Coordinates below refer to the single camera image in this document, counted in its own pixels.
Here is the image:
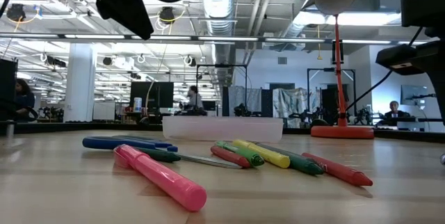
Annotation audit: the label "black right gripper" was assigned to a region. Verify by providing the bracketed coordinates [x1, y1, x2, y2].
[401, 0, 445, 126]

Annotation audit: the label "long red crayon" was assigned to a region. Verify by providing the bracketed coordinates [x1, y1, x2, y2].
[301, 152, 374, 187]

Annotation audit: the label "blue-handled scissors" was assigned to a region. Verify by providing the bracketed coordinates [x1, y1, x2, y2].
[82, 134, 243, 170]

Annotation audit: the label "dark green marker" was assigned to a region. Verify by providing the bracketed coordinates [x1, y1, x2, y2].
[256, 143, 325, 176]

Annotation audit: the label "dark green crayon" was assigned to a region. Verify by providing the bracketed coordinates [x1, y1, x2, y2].
[133, 146, 181, 163]

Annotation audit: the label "yellow highlighter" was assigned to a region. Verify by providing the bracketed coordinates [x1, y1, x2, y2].
[232, 138, 291, 169]

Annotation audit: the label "fat pink highlighter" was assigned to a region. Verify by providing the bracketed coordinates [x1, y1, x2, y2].
[113, 143, 208, 213]

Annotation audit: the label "small red marker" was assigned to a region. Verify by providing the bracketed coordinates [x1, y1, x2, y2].
[210, 145, 252, 169]

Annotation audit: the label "green highlighter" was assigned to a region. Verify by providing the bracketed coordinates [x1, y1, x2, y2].
[214, 140, 266, 168]

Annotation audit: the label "translucent plastic supply box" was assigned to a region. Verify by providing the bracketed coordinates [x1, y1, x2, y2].
[161, 115, 284, 144]

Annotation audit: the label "person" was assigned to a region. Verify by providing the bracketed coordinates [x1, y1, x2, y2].
[187, 85, 204, 111]
[384, 100, 411, 119]
[13, 78, 36, 120]

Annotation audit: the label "white pillar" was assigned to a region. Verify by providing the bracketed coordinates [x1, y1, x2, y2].
[64, 42, 97, 123]

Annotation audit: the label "black computer monitor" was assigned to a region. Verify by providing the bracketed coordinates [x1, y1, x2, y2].
[0, 58, 18, 122]
[129, 81, 175, 113]

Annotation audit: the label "red desk lamp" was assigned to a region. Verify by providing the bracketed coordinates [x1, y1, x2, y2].
[310, 0, 375, 140]

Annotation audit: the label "long ceiling light strip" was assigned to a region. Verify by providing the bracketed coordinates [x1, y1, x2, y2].
[0, 33, 428, 46]

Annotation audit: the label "white cabinet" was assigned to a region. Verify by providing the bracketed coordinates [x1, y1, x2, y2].
[92, 102, 115, 121]

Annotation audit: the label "black hanging panel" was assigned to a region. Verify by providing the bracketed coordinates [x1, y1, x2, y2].
[332, 40, 345, 65]

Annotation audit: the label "silver tarp cover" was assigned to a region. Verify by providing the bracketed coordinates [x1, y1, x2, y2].
[273, 87, 323, 119]

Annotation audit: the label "grey plastic curtain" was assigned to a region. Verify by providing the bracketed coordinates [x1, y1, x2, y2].
[228, 85, 262, 113]

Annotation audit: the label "wall-mounted screen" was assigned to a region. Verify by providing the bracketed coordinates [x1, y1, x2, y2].
[400, 84, 430, 106]

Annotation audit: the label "black ceiling cable reel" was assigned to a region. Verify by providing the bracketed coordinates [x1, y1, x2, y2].
[159, 6, 176, 23]

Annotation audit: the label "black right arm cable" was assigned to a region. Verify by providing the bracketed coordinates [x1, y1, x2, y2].
[345, 25, 425, 113]

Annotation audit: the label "silver ventilation duct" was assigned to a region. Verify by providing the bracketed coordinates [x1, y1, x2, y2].
[197, 0, 239, 88]

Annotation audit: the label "black metal frame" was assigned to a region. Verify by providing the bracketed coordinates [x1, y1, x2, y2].
[307, 67, 357, 120]
[195, 63, 248, 118]

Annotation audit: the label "black aluminium table frame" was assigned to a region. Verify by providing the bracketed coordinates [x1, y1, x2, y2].
[0, 121, 445, 143]

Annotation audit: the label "yellow hanging cord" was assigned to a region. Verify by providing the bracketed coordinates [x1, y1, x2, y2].
[316, 24, 323, 61]

